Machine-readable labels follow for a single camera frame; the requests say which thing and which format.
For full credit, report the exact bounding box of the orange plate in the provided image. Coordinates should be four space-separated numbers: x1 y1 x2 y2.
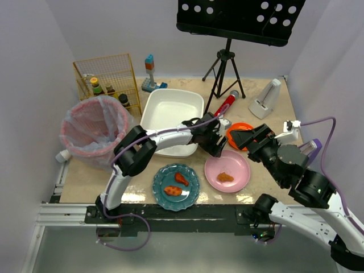
226 122 253 150

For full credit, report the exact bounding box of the pink plate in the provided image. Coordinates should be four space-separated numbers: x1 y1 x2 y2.
204 150 250 193

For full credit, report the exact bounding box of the small black cap spice jar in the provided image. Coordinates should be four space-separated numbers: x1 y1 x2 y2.
118 93 131 110

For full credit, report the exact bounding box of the small yellow label bottle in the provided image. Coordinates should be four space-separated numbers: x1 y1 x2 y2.
106 85 118 99

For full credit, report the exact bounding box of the pink trash basket with bag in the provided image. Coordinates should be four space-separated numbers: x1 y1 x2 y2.
60 96 137 169

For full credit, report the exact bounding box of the red label sauce bottle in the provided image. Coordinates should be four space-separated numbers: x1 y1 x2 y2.
90 77 104 96

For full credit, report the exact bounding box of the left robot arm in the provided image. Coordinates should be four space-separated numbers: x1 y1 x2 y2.
95 112 231 219

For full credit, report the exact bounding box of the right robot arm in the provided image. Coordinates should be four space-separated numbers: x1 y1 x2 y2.
230 121 363 271

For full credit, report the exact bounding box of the orange fried nugget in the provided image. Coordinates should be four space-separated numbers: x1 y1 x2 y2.
217 172 234 183

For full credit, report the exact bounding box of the red glitter microphone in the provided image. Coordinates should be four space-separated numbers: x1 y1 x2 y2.
214 90 239 117

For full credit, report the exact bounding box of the white metronome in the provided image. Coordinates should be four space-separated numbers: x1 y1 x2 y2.
249 78 282 119

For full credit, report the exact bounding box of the toy chicken drumstick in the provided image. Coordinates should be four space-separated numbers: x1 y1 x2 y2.
175 172 189 187

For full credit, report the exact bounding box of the white rectangular baking dish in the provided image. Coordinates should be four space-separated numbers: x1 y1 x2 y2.
139 88 205 159

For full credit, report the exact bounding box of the teal scalloped plate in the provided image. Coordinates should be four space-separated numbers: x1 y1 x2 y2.
152 163 200 212

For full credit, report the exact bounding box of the toy grilled meat piece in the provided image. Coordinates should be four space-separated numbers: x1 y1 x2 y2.
164 185 183 196

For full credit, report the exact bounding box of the toy brick tower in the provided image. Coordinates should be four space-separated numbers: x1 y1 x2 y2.
141 54 168 93

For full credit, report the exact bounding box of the black music stand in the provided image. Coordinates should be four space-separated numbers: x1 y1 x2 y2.
176 1 305 98

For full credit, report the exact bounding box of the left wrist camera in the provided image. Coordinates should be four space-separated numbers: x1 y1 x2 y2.
219 118 232 135

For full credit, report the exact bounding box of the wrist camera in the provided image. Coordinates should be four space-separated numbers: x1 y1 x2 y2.
275 120 301 145
219 118 232 135

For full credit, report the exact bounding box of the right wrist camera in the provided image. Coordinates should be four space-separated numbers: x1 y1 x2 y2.
275 120 301 145

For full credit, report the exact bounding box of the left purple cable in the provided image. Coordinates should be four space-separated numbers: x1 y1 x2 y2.
95 103 230 251

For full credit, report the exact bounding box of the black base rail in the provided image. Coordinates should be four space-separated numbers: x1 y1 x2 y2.
85 204 282 241

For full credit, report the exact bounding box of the gold wire basket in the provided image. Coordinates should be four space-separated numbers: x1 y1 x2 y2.
73 53 142 114

